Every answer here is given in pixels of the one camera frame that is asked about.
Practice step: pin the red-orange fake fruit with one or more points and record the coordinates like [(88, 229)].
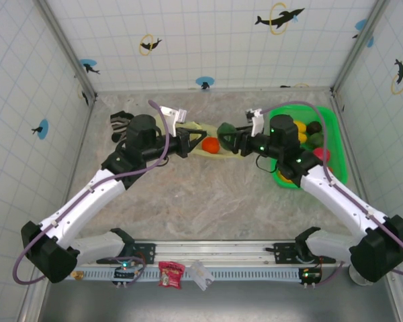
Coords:
[(210, 145)]

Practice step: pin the dark green fake lime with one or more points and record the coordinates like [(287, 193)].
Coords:
[(225, 132)]

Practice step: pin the yellow translucent plastic bag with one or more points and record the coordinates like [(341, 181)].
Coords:
[(218, 156)]

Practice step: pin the green plastic basket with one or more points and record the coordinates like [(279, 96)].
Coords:
[(336, 151)]

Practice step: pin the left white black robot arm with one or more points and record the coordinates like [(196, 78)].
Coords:
[(80, 201)]

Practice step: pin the yellow fake banana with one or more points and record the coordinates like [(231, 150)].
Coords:
[(300, 126)]

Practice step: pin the green fake avocado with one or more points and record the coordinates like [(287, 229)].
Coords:
[(314, 139)]

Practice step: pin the dark brown fake fruit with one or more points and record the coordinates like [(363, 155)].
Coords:
[(314, 127)]

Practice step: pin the orange fake orange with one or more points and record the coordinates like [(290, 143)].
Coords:
[(284, 177)]

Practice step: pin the pink-red fake apple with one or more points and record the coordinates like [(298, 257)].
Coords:
[(320, 155)]

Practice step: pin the black grey striped sock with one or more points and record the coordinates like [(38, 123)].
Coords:
[(117, 122)]

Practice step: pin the clear white plastic packet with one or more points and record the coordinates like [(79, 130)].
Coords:
[(201, 275)]

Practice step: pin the red snack packet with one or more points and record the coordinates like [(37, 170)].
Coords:
[(170, 273)]

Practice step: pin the small circuit board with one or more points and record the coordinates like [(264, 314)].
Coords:
[(124, 273), (310, 275)]

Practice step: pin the small brass fitting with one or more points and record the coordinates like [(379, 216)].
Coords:
[(77, 275)]

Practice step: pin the clear plastic suction disc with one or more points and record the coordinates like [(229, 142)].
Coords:
[(357, 280)]

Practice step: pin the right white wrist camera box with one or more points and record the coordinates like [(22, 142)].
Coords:
[(257, 122)]

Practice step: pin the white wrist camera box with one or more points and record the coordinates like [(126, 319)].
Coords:
[(257, 122), (174, 117)]

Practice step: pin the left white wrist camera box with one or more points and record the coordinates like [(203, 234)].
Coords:
[(174, 117)]

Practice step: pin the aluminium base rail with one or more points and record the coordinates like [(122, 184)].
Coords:
[(205, 250)]

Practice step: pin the aluminium corner post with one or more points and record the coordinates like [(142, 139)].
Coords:
[(68, 50), (356, 50)]

